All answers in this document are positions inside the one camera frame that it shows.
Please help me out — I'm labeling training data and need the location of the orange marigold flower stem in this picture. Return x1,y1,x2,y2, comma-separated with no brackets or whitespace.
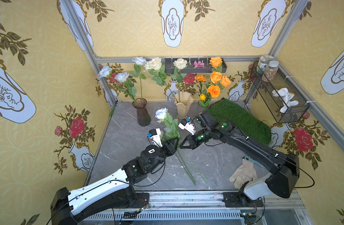
195,75,206,96

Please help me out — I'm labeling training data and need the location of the grey wall planter shelf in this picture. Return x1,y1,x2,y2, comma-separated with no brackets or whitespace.
164,57,214,74

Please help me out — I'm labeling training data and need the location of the green artificial grass mat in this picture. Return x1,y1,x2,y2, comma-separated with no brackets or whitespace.
208,98,271,145

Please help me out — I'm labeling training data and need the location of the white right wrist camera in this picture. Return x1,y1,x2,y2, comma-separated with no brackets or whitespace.
178,118,196,135

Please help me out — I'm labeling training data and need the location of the pink flower in planter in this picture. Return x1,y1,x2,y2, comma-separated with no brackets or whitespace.
193,61,205,68

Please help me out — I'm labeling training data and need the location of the glass jar with floral lid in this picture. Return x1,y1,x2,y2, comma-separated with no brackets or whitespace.
257,55,275,74

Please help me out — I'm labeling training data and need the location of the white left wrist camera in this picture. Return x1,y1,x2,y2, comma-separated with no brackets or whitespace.
147,128,163,147

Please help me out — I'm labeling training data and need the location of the clear glass vase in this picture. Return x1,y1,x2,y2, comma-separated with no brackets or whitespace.
196,101,209,114

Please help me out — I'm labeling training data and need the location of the white cloth figure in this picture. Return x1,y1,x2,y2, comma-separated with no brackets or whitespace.
272,88,299,113

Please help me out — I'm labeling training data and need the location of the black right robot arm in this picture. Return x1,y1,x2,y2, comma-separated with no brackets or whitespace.
180,111,300,207

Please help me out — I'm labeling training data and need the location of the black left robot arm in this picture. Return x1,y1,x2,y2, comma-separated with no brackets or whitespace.
49,138,179,225

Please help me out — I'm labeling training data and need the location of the black wire wall basket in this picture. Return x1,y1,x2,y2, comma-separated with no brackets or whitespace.
244,62,310,123

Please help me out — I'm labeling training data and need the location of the beige work glove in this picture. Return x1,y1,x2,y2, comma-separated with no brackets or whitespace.
229,159,257,189

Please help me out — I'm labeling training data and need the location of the jar with white lid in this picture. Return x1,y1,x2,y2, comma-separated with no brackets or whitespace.
262,61,279,82

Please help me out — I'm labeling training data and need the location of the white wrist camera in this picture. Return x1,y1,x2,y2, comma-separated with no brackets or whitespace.
147,128,163,147
178,118,196,135

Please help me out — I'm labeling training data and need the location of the small orange marigold stem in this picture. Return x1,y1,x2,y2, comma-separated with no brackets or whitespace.
206,85,221,104

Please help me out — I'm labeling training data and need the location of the teal brush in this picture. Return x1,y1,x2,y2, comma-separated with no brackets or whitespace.
243,156,260,165

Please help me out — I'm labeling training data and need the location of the cream ruffled vase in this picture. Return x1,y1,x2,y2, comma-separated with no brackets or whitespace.
174,91,194,119

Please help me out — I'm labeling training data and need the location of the dark purple glass vase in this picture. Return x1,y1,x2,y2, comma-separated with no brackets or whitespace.
132,98,151,127

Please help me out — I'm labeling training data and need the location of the orange rose stem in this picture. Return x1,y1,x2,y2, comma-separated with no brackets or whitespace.
210,71,222,83
210,57,223,73
218,76,231,91

